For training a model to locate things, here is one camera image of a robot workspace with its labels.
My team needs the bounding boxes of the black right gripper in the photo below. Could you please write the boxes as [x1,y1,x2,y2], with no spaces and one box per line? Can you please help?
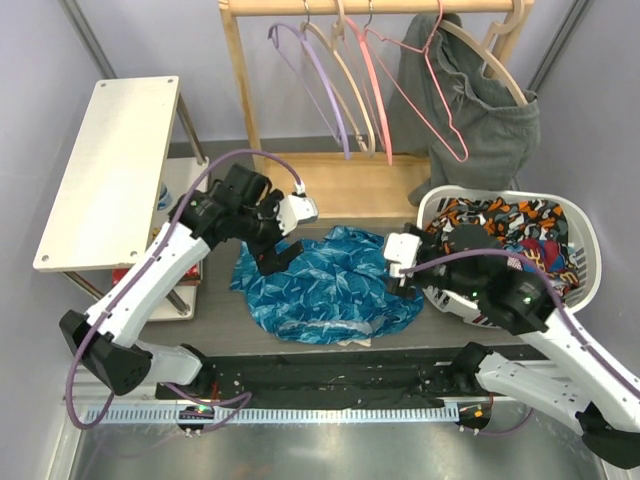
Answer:
[384,221,484,299]

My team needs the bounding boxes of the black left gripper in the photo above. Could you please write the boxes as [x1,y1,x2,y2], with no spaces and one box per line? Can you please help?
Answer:
[235,191,303,275]

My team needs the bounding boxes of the blue patterned shorts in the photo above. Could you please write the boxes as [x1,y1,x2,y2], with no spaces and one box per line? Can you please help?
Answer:
[230,226,424,345]

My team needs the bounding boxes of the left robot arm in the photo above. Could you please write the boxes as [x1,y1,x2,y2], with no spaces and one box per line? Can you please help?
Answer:
[59,164,318,399]

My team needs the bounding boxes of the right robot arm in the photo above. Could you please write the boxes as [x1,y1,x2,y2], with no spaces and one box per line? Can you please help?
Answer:
[383,224,639,469]

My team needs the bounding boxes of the grey shorts on hanger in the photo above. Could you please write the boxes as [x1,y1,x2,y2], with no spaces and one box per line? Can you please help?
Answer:
[386,14,540,205]

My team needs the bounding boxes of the purple plastic hanger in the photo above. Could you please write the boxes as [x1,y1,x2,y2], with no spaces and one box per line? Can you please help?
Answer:
[267,22,354,161]

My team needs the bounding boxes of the beige wooden hanger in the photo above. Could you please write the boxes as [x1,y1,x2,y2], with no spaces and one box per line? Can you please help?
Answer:
[300,0,376,157]

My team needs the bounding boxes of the pink plastic hanger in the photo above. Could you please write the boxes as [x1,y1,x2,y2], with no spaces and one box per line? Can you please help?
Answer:
[344,17,393,166]

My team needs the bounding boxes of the light wooden hanger with shorts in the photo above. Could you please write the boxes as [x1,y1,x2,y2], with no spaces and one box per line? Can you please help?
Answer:
[439,0,528,106]

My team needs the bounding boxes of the red colourful book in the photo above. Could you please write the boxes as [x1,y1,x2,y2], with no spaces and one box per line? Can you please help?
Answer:
[110,224,202,289]

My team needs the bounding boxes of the wooden clothes rack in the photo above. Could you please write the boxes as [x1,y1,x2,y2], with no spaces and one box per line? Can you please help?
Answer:
[219,1,533,226]

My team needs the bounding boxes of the blue white cup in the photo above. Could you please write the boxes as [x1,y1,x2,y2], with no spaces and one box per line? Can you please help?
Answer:
[156,183,173,211]

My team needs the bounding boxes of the colourful patterned clothes in basket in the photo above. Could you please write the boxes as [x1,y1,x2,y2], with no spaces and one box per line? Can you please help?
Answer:
[425,197,580,297]

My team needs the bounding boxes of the white two-tier side table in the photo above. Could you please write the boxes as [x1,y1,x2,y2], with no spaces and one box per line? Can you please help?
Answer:
[33,76,208,300]

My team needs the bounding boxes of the white laundry basket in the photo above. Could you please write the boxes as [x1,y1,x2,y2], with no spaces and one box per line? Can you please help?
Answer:
[417,185,602,313]

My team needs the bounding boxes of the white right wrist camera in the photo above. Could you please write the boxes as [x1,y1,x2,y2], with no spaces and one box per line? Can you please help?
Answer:
[383,233,422,278]

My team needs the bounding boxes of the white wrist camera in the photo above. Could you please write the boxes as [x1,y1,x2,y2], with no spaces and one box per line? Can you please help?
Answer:
[275,183,319,237]
[383,233,422,278]

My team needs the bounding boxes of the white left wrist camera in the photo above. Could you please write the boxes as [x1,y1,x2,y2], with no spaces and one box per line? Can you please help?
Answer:
[275,183,319,237]

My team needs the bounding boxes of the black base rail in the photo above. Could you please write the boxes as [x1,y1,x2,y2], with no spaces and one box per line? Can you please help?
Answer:
[177,348,489,410]

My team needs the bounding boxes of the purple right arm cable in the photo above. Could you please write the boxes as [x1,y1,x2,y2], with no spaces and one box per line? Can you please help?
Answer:
[399,248,640,436]

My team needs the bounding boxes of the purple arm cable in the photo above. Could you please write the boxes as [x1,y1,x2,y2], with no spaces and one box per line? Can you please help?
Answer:
[66,148,305,436]
[399,248,640,436]

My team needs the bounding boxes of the white slotted cable duct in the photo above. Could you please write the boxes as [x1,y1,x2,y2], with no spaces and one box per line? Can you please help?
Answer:
[101,403,459,425]

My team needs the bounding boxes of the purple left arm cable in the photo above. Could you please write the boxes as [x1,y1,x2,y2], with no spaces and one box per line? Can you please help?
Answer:
[66,148,305,436]

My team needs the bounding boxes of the pink wire hanger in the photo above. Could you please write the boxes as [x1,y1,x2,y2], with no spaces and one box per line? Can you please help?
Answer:
[363,0,469,163]

